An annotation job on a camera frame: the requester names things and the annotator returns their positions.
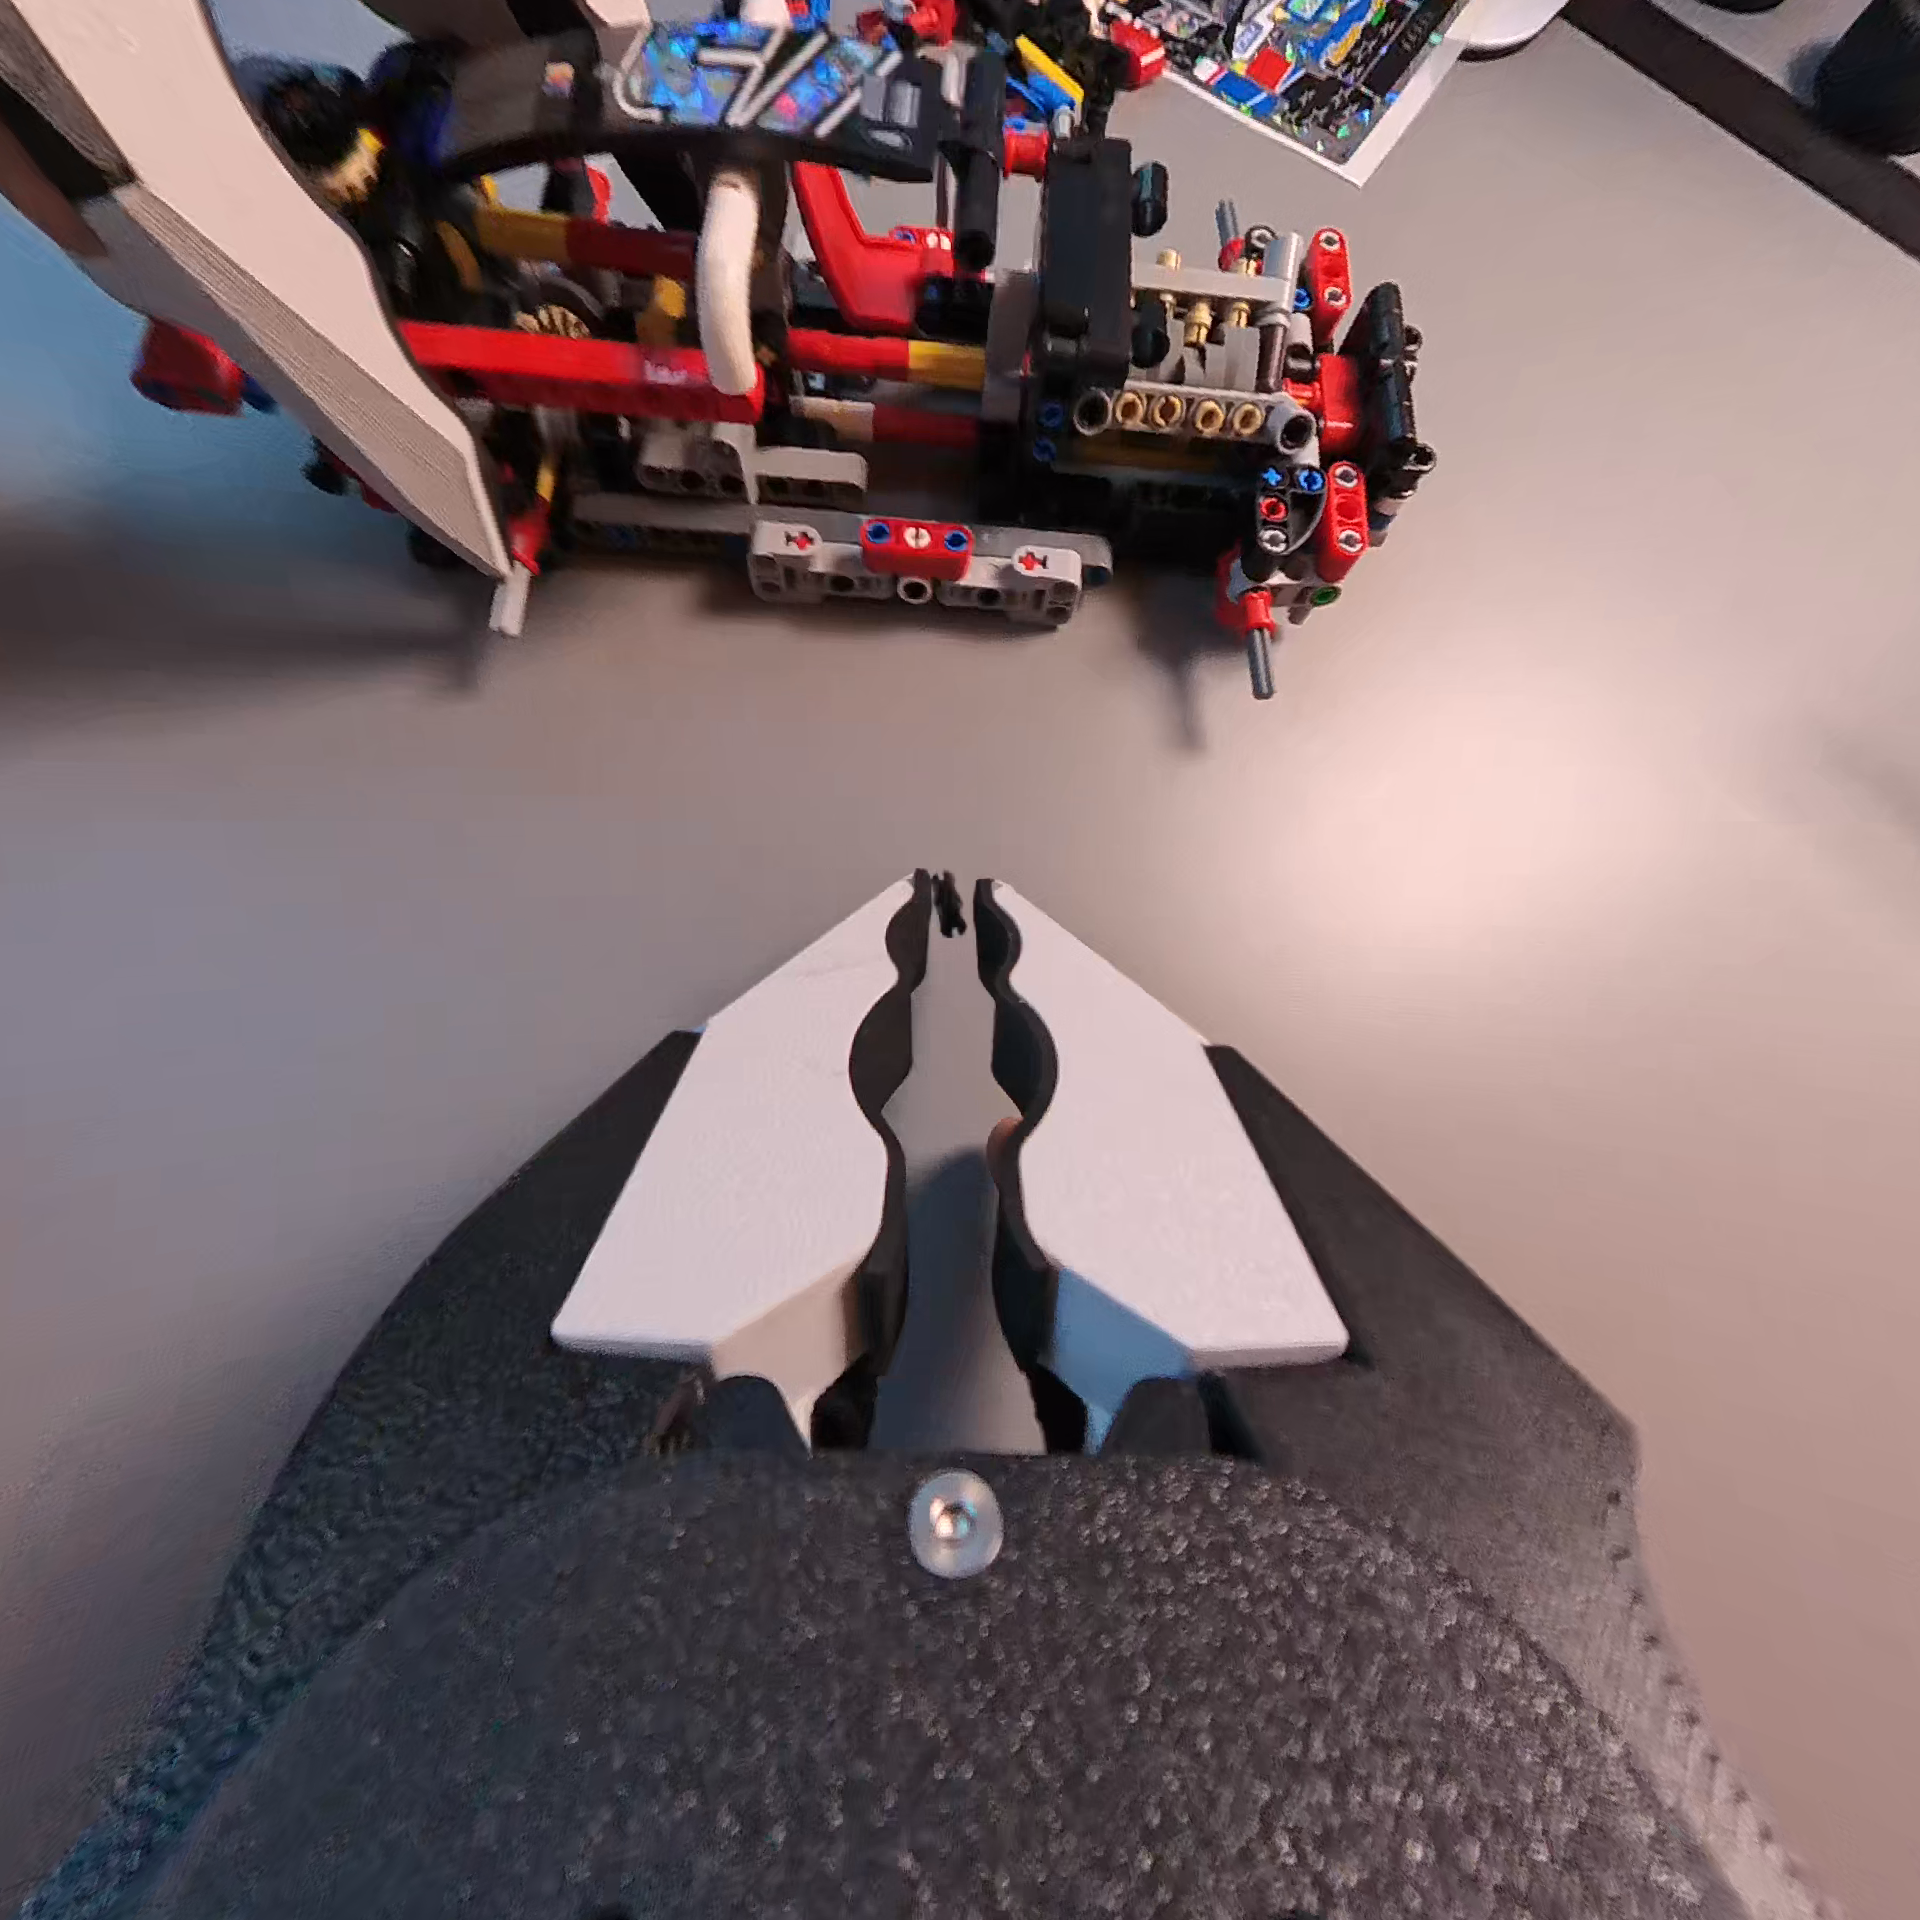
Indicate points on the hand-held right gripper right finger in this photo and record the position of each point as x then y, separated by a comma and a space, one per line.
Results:
1186, 1200

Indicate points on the black rubber tire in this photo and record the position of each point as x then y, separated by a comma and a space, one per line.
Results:
1876, 98

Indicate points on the holographic sticker sheet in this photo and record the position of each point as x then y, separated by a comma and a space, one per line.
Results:
1305, 76

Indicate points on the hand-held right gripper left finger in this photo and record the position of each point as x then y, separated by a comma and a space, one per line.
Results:
735, 1200

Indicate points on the black lego pin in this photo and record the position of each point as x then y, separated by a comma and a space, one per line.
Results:
946, 903

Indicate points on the white stand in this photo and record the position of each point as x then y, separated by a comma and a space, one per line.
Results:
1510, 25

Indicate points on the lego race car model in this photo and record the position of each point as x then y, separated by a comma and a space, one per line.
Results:
901, 346

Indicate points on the red black lego beam assembly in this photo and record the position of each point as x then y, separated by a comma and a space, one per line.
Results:
601, 361

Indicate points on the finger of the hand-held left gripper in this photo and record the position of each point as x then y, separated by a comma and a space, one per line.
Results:
618, 25
300, 300

